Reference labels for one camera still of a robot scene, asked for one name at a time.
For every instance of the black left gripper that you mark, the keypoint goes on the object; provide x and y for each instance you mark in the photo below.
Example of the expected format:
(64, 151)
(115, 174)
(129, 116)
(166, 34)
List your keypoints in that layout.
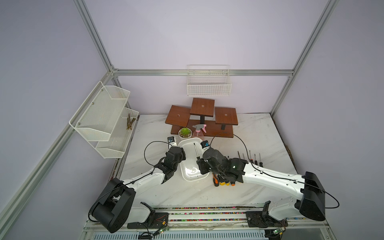
(182, 157)

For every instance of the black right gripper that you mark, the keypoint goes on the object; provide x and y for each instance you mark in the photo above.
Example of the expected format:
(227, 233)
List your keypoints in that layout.
(202, 163)

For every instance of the white storage box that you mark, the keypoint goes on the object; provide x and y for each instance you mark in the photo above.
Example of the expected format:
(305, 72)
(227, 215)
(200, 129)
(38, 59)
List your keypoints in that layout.
(189, 168)

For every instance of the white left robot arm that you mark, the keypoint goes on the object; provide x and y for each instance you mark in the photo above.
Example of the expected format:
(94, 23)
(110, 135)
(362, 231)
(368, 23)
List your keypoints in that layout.
(114, 204)

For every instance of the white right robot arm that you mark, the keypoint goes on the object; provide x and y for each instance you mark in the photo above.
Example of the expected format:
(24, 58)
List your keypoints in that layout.
(306, 195)

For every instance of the potted green succulent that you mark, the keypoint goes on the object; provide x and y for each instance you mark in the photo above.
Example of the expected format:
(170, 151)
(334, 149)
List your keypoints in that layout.
(185, 133)

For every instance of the pink spray bottle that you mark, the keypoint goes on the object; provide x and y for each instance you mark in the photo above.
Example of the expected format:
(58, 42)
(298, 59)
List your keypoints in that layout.
(199, 131)

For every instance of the brown wooden tiered stand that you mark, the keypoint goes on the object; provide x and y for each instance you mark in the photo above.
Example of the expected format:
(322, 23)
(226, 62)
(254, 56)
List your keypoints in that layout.
(218, 121)

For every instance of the brown twigs on shelf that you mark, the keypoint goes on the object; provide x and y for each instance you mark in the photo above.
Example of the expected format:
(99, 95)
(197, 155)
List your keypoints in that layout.
(130, 122)

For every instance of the white mesh lower shelf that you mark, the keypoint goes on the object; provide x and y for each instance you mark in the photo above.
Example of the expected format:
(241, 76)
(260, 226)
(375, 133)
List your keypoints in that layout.
(116, 147)

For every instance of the white mesh shelf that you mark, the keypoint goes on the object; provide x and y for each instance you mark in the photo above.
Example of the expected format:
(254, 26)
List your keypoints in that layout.
(116, 147)
(96, 119)

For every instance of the white mesh upper shelf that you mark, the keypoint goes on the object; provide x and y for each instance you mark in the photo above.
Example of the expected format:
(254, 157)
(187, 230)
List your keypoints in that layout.
(96, 119)

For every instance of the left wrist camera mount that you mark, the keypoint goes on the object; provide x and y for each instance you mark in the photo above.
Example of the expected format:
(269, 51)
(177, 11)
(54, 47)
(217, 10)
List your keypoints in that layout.
(171, 141)

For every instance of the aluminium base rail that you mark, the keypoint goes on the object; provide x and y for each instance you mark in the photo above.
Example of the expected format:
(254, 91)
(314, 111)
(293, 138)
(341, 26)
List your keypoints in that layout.
(211, 223)

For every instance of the white wire wall basket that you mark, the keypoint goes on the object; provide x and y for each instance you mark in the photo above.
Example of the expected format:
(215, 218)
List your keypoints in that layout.
(208, 80)

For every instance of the aluminium frame post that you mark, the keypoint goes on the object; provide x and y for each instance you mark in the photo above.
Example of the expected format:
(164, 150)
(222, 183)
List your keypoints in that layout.
(314, 36)

